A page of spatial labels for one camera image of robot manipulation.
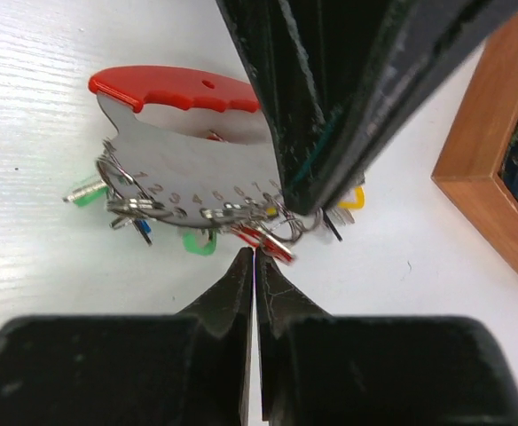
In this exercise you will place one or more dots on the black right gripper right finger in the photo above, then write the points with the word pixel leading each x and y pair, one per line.
pixel 321 369

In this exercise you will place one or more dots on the green key tag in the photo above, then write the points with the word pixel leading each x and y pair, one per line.
pixel 200 242

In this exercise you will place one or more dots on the yellow key tag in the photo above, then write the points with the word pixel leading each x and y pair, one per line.
pixel 354 200

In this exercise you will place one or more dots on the silver key with red tag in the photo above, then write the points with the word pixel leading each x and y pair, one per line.
pixel 259 239

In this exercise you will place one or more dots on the blue key tag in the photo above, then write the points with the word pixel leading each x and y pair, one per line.
pixel 144 230

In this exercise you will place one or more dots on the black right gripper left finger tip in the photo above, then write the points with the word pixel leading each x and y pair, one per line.
pixel 187 368

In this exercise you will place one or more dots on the wooden compartment tray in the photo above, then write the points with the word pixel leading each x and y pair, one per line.
pixel 468 166

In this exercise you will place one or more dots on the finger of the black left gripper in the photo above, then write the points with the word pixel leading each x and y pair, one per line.
pixel 305 60
pixel 418 47

